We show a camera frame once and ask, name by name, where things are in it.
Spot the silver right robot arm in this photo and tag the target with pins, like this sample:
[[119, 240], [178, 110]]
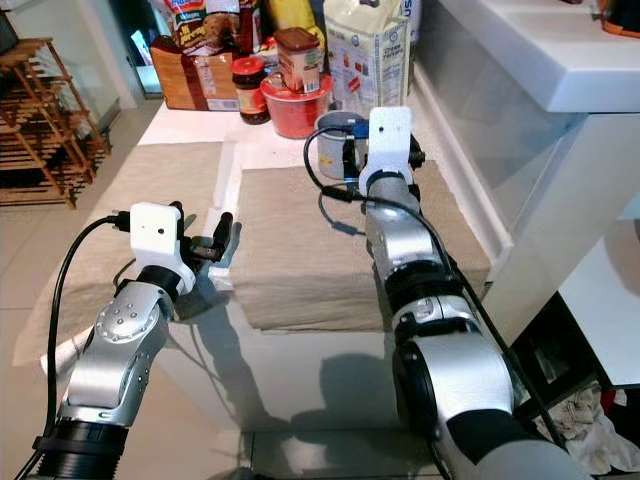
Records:
[[400, 240]]

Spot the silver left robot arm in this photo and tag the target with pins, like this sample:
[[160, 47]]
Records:
[[115, 345]]

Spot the grey metal mug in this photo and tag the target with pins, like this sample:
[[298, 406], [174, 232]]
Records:
[[332, 150]]

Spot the red plastic bowl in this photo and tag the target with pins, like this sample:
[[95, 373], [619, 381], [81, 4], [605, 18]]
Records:
[[295, 115]]

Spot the beige linen placemat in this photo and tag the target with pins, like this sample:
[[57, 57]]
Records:
[[160, 175], [290, 250]]

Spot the brown lidded tin can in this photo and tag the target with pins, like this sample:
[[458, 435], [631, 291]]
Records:
[[298, 62]]

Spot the yellow packet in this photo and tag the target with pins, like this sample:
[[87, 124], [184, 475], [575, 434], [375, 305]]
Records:
[[292, 12]]

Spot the brown cardboard snack box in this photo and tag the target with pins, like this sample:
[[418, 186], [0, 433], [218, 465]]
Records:
[[185, 80]]

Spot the dark bottle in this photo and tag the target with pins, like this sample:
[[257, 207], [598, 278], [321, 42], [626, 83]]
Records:
[[249, 25]]

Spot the crumpled white paper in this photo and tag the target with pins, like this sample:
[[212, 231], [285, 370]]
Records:
[[65, 352]]

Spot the white counter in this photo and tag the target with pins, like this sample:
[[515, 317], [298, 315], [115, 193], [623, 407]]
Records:
[[520, 60]]

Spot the red and white snack packet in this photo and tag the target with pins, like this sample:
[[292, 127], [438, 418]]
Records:
[[200, 28]]

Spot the wooden slatted rack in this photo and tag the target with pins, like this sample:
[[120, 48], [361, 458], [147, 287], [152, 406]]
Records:
[[50, 125]]

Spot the glass door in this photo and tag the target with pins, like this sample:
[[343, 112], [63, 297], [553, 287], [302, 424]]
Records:
[[135, 28]]

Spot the dark screen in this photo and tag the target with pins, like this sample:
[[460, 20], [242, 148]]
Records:
[[8, 32]]

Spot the white rags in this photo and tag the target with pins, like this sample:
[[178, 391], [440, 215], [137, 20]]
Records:
[[590, 430]]

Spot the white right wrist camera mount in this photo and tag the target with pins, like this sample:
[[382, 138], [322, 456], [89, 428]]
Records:
[[390, 140]]

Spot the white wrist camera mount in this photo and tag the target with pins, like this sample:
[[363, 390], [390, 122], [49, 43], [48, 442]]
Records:
[[390, 140], [158, 235]]

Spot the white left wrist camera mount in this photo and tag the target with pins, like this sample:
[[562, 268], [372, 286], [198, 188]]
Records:
[[158, 235]]

